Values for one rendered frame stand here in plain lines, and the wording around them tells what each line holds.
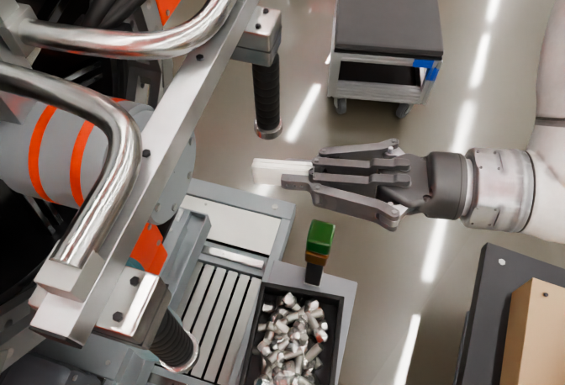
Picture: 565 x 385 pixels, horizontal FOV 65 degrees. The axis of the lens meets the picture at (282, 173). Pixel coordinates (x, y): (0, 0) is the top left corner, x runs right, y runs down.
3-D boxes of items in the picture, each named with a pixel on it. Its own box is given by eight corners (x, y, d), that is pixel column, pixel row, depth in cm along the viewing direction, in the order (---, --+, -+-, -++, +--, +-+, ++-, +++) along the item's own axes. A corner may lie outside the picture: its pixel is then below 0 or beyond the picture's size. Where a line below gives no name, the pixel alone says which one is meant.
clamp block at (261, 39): (216, 29, 58) (210, -7, 53) (282, 42, 56) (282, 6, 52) (201, 55, 55) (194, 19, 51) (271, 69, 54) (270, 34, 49)
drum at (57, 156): (71, 126, 64) (23, 51, 52) (207, 160, 61) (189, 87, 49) (13, 208, 57) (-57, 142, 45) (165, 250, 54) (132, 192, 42)
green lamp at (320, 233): (310, 228, 73) (312, 217, 70) (334, 234, 72) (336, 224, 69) (304, 250, 71) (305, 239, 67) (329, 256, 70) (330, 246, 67)
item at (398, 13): (330, 41, 190) (339, -33, 161) (415, 47, 187) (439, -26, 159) (324, 117, 166) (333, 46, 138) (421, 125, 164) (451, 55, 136)
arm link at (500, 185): (541, 192, 42) (474, 187, 43) (513, 250, 48) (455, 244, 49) (521, 132, 48) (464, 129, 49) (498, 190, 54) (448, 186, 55)
